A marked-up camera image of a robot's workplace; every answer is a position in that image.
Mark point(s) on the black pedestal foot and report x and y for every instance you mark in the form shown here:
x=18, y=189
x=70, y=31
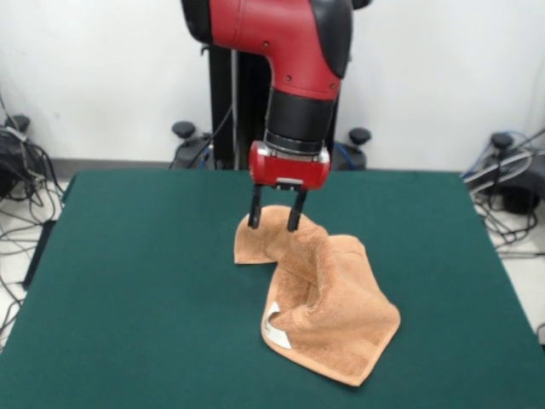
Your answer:
x=501, y=140
x=17, y=121

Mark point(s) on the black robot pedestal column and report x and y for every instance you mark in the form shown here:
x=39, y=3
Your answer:
x=225, y=106

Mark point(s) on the dark green table cloth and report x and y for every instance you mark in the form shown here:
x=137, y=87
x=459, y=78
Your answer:
x=127, y=341

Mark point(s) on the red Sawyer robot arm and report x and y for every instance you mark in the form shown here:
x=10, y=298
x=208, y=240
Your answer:
x=277, y=34

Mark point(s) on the black pedestal leg with knob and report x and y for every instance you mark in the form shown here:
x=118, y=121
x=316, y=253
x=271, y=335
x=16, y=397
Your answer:
x=359, y=135
x=184, y=129

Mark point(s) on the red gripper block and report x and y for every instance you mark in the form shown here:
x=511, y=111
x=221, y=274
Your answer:
x=289, y=170

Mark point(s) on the tan terry towel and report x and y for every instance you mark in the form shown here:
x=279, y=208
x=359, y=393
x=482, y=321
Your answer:
x=332, y=307

